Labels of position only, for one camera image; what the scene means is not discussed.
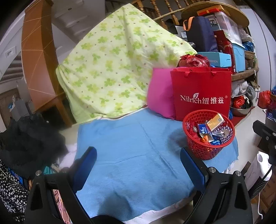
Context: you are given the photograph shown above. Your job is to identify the orange white cigarette box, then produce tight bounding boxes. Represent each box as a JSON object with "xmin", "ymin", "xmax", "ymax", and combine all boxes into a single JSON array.
[{"xmin": 206, "ymin": 113, "xmax": 225, "ymax": 132}]

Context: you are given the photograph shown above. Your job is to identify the black white dotted cloth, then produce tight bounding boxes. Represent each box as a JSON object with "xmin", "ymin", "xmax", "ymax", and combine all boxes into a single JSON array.
[{"xmin": 1, "ymin": 161, "xmax": 28, "ymax": 223}]

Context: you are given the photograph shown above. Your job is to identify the white electric heater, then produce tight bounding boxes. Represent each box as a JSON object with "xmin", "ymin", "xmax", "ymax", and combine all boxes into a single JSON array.
[{"xmin": 245, "ymin": 151, "xmax": 272, "ymax": 199}]

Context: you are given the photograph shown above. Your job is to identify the pink bed sheet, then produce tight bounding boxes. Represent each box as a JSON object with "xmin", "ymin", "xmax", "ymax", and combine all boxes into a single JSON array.
[{"xmin": 59, "ymin": 143, "xmax": 77, "ymax": 172}]

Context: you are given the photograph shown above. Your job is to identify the red plastic basket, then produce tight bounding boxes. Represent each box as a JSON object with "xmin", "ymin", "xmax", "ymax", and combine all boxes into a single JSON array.
[{"xmin": 183, "ymin": 110, "xmax": 235, "ymax": 160}]

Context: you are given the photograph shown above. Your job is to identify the black clothing pile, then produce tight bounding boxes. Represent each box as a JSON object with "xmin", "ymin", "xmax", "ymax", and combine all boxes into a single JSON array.
[{"xmin": 1, "ymin": 114, "xmax": 68, "ymax": 179}]

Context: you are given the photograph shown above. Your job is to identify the blue snack packet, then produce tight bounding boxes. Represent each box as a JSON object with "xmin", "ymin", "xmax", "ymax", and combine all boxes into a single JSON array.
[{"xmin": 197, "ymin": 123, "xmax": 210, "ymax": 138}]

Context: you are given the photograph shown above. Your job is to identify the blue towel blanket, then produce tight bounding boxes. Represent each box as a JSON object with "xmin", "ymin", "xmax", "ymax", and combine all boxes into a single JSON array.
[{"xmin": 74, "ymin": 107, "xmax": 239, "ymax": 222}]

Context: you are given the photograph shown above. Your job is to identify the metal bowl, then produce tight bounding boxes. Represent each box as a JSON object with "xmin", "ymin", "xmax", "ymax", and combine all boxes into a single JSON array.
[{"xmin": 230, "ymin": 100, "xmax": 253, "ymax": 117}]

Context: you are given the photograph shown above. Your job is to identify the red Nilrich paper bag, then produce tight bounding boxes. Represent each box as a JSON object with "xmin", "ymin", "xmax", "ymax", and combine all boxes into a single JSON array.
[{"xmin": 170, "ymin": 67, "xmax": 231, "ymax": 121}]

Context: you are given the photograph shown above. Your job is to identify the magenta pillow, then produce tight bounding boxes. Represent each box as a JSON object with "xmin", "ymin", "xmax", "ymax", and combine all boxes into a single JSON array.
[{"xmin": 146, "ymin": 68, "xmax": 175, "ymax": 119}]

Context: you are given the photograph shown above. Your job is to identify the red plastic bag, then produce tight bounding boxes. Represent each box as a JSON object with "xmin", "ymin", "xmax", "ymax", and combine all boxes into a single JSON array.
[{"xmin": 177, "ymin": 54, "xmax": 210, "ymax": 67}]

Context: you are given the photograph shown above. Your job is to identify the light blue cardboard box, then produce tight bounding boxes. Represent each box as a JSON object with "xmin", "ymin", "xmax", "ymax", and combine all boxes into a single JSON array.
[{"xmin": 198, "ymin": 52, "xmax": 232, "ymax": 68}]

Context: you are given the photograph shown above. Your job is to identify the blue plastic storage box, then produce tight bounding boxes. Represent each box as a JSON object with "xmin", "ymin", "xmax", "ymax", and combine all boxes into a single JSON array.
[{"xmin": 232, "ymin": 42, "xmax": 246, "ymax": 73}]

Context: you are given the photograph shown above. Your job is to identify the green clover patterned quilt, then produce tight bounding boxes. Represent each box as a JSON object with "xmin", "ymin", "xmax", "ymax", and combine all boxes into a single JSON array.
[{"xmin": 56, "ymin": 4, "xmax": 196, "ymax": 123}]

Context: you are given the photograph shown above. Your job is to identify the round wooden shelf table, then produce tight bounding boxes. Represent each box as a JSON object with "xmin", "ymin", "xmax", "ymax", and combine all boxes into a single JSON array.
[{"xmin": 181, "ymin": 1, "xmax": 259, "ymax": 81}]

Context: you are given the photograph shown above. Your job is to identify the wooden stair railing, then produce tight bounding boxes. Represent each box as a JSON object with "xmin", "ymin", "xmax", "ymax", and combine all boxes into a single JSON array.
[{"xmin": 131, "ymin": 0, "xmax": 199, "ymax": 29}]

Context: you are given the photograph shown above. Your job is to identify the wooden chair frame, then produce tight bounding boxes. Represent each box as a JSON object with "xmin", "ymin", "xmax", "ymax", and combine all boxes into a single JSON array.
[{"xmin": 21, "ymin": 1, "xmax": 73, "ymax": 127}]

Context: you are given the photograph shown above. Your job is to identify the navy bag orange handles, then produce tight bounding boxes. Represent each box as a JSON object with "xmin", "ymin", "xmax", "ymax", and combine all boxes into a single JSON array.
[{"xmin": 183, "ymin": 16, "xmax": 218, "ymax": 52}]

